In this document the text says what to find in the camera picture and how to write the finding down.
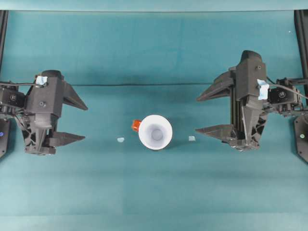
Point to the black frame rail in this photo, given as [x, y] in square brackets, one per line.
[302, 36]
[2, 36]

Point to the blue-green backdrop sheet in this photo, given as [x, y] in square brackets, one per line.
[154, 4]

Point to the small white paper scrap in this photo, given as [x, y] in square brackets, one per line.
[191, 138]
[120, 139]

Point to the blue-green table cloth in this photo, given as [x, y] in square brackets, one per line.
[154, 192]

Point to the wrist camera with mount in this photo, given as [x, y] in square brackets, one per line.
[250, 79]
[45, 101]

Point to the white paper cup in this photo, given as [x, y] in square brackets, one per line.
[149, 130]

